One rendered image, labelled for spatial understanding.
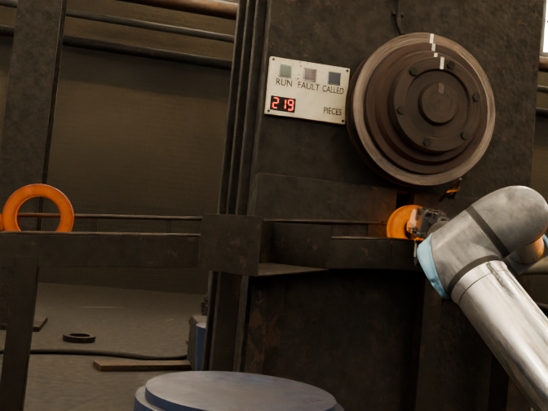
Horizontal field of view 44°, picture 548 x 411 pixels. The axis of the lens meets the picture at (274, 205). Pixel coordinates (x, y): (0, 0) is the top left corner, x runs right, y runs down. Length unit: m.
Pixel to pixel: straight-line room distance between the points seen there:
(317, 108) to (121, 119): 6.06
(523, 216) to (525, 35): 1.31
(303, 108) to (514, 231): 1.02
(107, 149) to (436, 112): 6.30
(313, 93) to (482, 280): 1.08
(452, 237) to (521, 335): 0.22
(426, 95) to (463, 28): 0.46
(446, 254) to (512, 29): 1.37
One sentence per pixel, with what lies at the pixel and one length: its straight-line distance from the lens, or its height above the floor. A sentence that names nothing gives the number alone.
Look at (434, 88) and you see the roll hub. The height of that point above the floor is 1.16.
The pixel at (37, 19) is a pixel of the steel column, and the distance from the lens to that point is 4.66.
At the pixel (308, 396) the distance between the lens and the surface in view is 1.09.
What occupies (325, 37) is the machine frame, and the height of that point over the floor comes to 1.33.
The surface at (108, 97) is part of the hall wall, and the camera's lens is 8.14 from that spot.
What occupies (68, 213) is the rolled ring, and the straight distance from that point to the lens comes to 1.92.
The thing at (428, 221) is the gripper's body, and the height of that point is 0.77.
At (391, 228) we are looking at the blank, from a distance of 2.08.
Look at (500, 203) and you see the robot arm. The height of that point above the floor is 0.77.
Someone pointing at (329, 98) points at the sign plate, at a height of 1.14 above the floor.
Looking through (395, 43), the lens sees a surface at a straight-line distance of 2.14.
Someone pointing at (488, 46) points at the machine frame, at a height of 1.39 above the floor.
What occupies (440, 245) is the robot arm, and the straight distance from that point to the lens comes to 1.30.
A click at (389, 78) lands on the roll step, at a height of 1.18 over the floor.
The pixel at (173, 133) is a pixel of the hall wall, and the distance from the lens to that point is 8.10.
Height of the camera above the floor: 0.66
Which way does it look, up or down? 3 degrees up
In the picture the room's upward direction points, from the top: 5 degrees clockwise
